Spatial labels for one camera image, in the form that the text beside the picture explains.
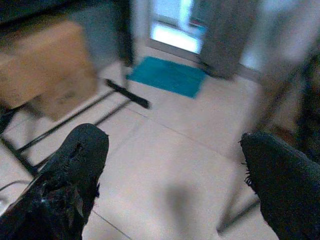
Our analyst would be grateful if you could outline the black metal table frame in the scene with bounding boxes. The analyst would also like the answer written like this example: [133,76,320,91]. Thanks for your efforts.
[0,0,151,176]

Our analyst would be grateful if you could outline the glass balcony door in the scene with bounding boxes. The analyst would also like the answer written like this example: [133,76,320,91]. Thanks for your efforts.
[139,0,208,57]

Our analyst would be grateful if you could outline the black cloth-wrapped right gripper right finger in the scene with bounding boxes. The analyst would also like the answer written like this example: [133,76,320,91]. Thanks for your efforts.
[239,131,320,240]

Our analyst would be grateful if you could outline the brown cardboard box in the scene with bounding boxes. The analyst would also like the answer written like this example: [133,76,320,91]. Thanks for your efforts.
[0,21,99,121]

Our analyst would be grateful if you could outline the teal floor mat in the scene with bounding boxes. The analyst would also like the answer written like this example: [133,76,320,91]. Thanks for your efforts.
[125,56,208,99]

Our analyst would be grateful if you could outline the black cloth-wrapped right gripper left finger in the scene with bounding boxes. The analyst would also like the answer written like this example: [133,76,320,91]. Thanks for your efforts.
[0,123,110,240]

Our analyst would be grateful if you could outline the grey curtain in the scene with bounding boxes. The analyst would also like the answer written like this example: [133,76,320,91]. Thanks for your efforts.
[199,0,261,80]

